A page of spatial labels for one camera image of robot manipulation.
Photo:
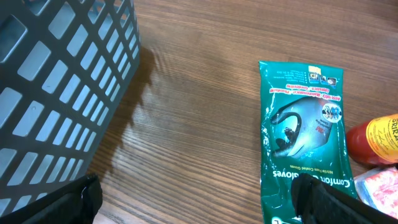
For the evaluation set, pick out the green 3M gloves packet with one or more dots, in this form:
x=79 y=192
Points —
x=302 y=131

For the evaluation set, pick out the grey plastic mesh basket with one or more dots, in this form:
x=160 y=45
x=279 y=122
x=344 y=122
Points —
x=65 y=65

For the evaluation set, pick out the yellow red sauce bottle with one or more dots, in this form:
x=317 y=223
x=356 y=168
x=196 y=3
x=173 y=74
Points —
x=374 y=142

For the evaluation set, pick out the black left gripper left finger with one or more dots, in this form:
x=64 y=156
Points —
x=77 y=202

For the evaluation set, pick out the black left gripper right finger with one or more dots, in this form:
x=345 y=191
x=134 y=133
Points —
x=316 y=202

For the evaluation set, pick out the small red tissue box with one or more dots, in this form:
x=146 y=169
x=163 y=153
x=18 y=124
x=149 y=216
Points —
x=378 y=189

